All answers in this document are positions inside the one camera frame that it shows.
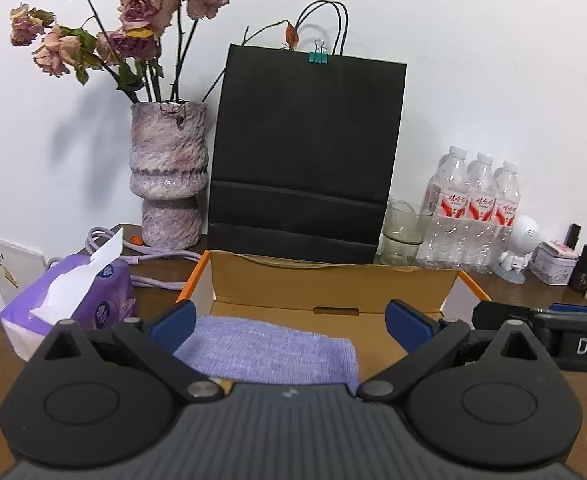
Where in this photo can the purple mottled ceramic vase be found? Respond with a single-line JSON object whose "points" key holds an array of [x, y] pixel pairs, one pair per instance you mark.
{"points": [[168, 160]]}

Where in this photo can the purple tissue pack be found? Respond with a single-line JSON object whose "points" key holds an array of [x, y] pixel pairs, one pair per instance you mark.
{"points": [[98, 300]]}

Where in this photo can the purple knitted cloth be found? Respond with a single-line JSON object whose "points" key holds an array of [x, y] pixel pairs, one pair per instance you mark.
{"points": [[273, 350]]}

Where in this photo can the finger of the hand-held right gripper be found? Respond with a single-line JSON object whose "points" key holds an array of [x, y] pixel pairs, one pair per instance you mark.
{"points": [[498, 316], [573, 308]]}

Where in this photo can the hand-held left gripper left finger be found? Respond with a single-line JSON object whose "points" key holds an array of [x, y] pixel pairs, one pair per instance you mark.
{"points": [[173, 324]]}

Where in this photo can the black paper bag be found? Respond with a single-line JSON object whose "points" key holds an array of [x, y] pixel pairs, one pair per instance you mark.
{"points": [[303, 135]]}

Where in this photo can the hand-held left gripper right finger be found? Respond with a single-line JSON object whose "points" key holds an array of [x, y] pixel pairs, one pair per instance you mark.
{"points": [[407, 325]]}

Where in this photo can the white astronaut figure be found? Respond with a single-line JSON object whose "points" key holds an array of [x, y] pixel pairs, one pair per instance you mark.
{"points": [[521, 237]]}

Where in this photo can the orange cardboard box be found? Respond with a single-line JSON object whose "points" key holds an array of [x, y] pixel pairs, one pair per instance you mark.
{"points": [[323, 290]]}

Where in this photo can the small grey tin box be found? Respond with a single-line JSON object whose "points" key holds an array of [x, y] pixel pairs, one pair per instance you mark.
{"points": [[553, 262]]}

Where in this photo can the teal binder clip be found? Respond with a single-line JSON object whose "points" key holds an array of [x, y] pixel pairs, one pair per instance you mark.
{"points": [[317, 56]]}

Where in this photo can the dried rose bouquet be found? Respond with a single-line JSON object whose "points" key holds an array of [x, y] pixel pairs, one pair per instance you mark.
{"points": [[138, 7]]}

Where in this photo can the black cosmetic bottle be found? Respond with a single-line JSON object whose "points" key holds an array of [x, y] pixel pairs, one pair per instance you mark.
{"points": [[583, 267]]}

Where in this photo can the clear water bottle red label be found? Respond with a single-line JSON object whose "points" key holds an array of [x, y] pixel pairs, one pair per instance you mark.
{"points": [[446, 200], [481, 205], [507, 205]]}

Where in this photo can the white book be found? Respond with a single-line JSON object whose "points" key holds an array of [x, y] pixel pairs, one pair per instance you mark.
{"points": [[16, 270]]}

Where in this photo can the clear glass cup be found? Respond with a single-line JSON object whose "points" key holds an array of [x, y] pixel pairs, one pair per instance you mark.
{"points": [[403, 232]]}

